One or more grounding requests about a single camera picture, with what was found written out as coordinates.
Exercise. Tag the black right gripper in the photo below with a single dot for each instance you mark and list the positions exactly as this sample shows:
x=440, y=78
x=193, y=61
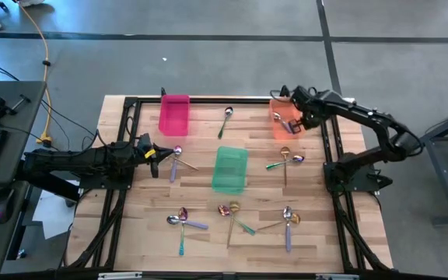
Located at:
x=312, y=116

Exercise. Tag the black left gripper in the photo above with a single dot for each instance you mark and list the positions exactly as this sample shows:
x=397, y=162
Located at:
x=144, y=153

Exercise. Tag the gold spoon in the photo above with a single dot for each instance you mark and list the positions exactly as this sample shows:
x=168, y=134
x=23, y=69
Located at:
x=285, y=151
x=295, y=219
x=234, y=206
x=187, y=164

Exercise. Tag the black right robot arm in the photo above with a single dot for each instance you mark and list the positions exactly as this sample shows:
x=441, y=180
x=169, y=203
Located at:
x=368, y=116

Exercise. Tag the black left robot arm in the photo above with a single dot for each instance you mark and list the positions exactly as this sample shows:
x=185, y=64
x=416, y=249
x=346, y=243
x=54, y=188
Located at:
x=72, y=161

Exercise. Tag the yellow tape label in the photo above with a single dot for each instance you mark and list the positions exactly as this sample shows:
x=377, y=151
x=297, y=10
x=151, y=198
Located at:
x=150, y=153

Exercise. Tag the orange translucent plastic bin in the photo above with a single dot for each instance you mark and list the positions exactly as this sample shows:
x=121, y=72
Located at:
x=282, y=134

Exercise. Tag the pink translucent plastic bin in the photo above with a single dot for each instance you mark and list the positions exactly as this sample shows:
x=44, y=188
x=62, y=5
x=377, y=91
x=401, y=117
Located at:
x=174, y=116

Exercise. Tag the teal translucent plastic bin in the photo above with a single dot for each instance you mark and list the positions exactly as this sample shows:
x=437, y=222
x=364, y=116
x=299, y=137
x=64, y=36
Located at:
x=229, y=171

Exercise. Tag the grey desk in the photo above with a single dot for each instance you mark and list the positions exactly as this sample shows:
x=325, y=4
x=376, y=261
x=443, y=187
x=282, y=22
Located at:
x=18, y=128

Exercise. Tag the dark metal stand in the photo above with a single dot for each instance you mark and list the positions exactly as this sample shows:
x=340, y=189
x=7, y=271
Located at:
x=447, y=171

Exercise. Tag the black computer mouse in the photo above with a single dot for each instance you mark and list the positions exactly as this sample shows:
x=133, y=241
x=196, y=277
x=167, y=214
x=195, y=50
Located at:
x=2, y=204

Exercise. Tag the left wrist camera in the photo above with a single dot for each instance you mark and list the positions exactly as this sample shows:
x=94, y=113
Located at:
x=144, y=141

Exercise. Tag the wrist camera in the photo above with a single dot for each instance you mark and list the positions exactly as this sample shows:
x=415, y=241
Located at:
x=144, y=141
x=299, y=95

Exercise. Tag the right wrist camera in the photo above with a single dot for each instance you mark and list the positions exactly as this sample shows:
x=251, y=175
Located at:
x=299, y=95

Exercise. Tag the silver bracket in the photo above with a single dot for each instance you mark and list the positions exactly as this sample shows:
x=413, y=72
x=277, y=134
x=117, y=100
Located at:
x=119, y=276
x=337, y=277

